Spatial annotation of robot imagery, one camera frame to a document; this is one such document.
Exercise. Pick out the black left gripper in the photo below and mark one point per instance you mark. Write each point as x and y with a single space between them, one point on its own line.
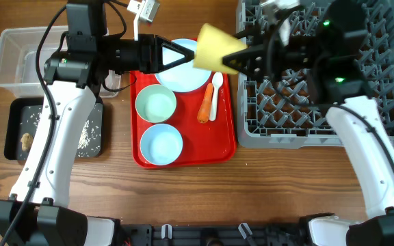
150 53

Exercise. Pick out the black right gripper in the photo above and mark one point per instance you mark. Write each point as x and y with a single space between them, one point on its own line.
269 55

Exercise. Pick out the yellow plastic cup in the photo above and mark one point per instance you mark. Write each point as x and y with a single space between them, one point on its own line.
212 45

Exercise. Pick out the mint green bowl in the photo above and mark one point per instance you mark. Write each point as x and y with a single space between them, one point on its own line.
155 103

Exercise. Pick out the orange carrot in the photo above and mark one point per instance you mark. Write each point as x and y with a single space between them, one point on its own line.
204 111

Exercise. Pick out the light blue bowl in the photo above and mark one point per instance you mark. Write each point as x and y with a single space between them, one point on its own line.
161 144

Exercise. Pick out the pile of white rice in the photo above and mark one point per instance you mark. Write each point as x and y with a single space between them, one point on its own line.
90 140

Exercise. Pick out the brown food lump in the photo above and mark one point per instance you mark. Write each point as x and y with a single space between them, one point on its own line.
26 142

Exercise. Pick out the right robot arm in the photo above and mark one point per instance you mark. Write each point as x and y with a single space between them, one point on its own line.
339 89

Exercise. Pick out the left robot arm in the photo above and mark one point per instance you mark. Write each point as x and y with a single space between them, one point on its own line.
36 211

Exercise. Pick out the grey dishwasher rack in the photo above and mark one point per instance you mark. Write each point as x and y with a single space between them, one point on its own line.
288 115

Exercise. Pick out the clear plastic waste bin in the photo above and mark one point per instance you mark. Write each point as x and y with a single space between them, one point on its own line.
18 59

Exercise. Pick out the light blue plate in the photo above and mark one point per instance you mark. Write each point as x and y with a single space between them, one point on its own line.
183 78

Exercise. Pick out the white plastic spoon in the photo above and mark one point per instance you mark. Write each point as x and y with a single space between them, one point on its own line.
217 82

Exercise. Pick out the red serving tray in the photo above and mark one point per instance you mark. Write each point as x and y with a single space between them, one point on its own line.
211 142

